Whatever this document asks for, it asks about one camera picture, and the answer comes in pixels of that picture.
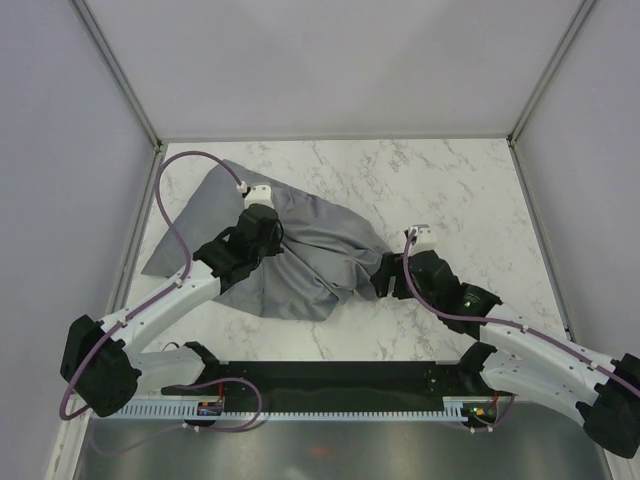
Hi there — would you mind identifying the grey pillowcase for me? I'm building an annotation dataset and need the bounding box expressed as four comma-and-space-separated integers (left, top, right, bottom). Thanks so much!
142, 160, 391, 321

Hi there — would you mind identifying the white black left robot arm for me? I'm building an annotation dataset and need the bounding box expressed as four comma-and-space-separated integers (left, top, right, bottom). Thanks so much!
60, 204, 284, 417

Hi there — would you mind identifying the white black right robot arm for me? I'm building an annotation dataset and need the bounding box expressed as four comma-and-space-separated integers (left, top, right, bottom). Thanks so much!
371, 251, 639, 459

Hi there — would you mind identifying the metal front panel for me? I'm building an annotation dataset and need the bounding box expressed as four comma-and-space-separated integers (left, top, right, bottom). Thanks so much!
76, 402, 611, 479

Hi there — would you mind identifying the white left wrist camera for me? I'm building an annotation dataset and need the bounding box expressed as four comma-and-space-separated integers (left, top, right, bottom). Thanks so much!
236, 181, 274, 209

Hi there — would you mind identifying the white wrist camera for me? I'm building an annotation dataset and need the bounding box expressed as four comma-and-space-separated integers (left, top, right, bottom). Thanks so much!
236, 181, 274, 209
405, 224, 437, 253

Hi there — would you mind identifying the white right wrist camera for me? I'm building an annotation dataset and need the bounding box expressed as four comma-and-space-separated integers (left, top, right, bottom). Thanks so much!
405, 224, 437, 253

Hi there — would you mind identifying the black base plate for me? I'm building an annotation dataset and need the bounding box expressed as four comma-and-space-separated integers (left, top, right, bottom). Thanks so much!
199, 359, 516, 415

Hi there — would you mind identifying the white slotted cable duct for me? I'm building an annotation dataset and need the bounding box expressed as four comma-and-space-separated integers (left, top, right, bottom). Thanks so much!
109, 397, 486, 422

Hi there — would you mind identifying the aluminium left side rail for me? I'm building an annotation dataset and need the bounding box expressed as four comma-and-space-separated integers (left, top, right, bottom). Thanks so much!
106, 144, 167, 314

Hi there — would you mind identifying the aluminium rail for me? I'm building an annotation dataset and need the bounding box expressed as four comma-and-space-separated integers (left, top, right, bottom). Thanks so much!
106, 144, 167, 314
507, 137, 574, 339

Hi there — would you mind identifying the aluminium right side rail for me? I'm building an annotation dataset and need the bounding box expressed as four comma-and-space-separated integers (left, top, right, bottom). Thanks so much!
507, 137, 574, 339

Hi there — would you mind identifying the aluminium left corner post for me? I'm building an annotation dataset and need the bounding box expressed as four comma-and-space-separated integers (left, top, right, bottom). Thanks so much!
69, 0, 163, 151

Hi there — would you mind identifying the aluminium corner post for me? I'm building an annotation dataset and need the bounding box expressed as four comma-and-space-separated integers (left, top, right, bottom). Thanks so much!
69, 0, 163, 151
506, 0, 599, 149

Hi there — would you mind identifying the aluminium right corner post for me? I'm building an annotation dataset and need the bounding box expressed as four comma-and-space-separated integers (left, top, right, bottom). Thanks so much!
506, 0, 599, 149

